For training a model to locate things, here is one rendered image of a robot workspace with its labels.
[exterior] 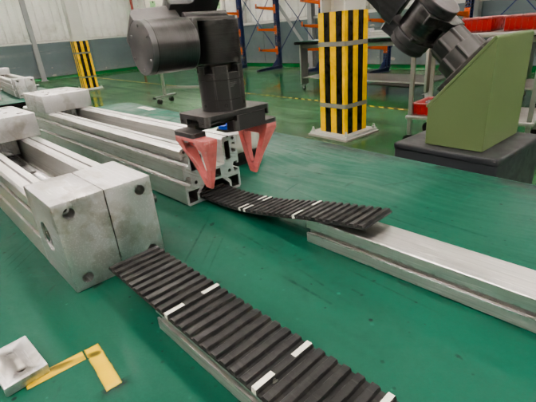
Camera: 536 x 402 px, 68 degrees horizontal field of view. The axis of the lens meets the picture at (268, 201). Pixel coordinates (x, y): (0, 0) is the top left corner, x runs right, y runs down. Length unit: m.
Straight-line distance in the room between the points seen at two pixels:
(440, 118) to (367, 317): 0.52
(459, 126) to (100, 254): 0.62
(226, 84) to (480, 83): 0.44
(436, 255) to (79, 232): 0.33
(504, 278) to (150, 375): 0.28
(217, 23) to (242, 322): 0.34
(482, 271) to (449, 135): 0.46
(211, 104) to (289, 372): 0.34
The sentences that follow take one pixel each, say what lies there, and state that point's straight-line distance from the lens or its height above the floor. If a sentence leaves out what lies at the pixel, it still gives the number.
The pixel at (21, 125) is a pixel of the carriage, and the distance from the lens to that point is 0.81.
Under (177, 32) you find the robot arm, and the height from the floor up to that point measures 1.01.
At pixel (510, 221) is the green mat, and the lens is 0.54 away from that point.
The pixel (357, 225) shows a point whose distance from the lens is 0.39.
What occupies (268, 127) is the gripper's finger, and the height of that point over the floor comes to 0.89.
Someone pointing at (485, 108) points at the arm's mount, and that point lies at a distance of 0.77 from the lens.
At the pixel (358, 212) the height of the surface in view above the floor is 0.82.
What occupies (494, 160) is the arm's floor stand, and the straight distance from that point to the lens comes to 0.76.
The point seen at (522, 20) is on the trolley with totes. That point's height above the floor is 0.93.
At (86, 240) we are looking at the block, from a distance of 0.43.
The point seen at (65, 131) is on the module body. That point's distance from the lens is 0.99.
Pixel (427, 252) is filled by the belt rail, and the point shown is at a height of 0.81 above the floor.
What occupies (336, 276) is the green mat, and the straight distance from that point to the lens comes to 0.40.
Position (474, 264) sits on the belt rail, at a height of 0.81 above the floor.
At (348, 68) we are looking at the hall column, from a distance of 3.76.
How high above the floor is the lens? 1.01
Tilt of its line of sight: 23 degrees down
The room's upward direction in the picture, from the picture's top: 5 degrees counter-clockwise
